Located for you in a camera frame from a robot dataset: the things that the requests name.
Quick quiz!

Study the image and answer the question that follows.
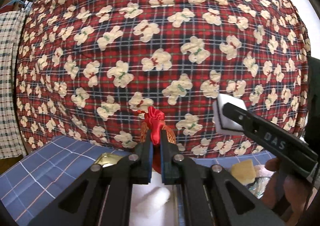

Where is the fluffy white pink puff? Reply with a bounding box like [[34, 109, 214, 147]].
[[254, 165, 273, 178]]

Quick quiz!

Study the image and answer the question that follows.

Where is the red fabric pouch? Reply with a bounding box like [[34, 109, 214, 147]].
[[139, 106, 176, 174]]

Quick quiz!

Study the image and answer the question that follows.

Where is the clear plastic bag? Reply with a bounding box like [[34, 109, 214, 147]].
[[246, 177, 270, 199]]

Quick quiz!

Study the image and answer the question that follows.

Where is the tan sponge block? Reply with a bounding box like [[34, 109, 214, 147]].
[[231, 159, 256, 185]]

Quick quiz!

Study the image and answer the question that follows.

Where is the right hand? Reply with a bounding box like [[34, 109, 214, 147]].
[[261, 158, 312, 225]]

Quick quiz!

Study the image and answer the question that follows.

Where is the gold rectangular tin box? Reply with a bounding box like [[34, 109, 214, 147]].
[[94, 153, 123, 168]]

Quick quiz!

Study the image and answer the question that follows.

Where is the blue plaid tablecloth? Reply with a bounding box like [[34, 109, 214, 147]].
[[1, 136, 274, 225]]

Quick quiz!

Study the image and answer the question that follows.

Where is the red plaid bear blanket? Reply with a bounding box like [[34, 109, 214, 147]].
[[16, 0, 310, 158]]

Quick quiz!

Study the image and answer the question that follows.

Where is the green white checked cloth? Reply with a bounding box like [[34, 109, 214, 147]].
[[1, 11, 26, 159]]

